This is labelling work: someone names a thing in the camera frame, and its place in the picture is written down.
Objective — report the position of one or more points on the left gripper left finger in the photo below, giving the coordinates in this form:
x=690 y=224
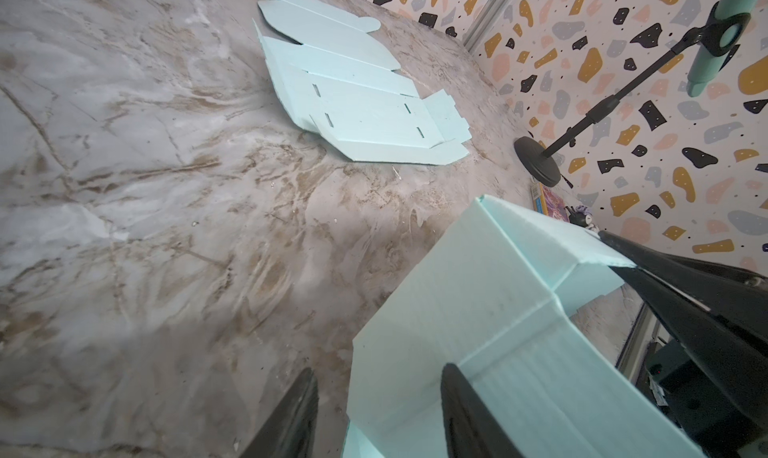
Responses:
x=289 y=431

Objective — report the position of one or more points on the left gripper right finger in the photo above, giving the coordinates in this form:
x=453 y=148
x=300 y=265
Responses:
x=470 y=428

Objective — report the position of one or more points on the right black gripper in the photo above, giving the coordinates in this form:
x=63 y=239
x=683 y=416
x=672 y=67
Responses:
x=707 y=414

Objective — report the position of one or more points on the mint paper box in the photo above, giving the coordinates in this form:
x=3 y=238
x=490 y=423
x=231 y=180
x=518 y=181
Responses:
x=495 y=296

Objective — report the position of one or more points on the colourful small card box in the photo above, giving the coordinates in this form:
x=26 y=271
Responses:
x=548 y=202

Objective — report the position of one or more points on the mint flat box far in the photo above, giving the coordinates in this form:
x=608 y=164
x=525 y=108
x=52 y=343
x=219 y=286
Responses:
x=335 y=80

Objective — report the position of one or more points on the small black white figurine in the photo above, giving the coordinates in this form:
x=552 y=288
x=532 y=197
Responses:
x=581 y=218

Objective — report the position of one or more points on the mint green microphone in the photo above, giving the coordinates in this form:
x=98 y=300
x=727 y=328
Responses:
x=725 y=25

